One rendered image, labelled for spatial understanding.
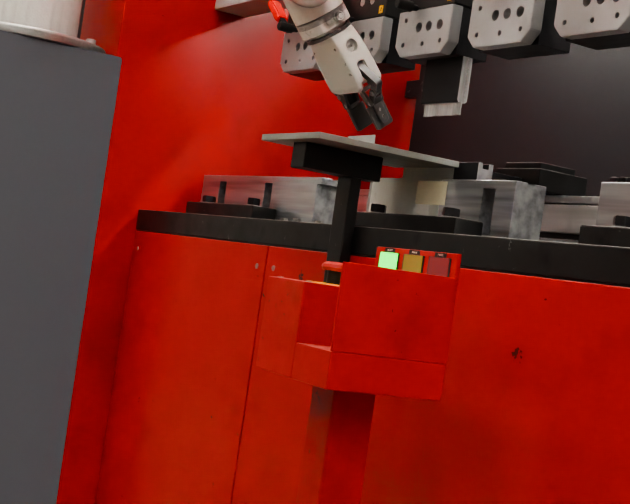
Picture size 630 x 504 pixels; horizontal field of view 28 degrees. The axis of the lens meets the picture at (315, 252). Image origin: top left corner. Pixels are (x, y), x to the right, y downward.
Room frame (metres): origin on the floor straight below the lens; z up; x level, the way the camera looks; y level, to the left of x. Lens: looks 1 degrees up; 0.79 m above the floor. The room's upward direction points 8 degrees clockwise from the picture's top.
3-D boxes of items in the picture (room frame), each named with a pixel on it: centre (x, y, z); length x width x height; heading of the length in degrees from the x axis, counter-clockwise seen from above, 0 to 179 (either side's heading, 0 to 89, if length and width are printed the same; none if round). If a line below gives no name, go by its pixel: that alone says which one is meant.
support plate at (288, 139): (2.00, -0.05, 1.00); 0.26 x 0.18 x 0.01; 121
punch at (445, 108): (2.07, -0.17, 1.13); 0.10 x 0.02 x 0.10; 31
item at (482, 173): (2.04, -0.19, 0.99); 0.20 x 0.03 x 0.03; 31
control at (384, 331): (1.58, -0.06, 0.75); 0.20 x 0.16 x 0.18; 27
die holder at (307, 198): (2.54, 0.11, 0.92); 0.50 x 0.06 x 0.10; 31
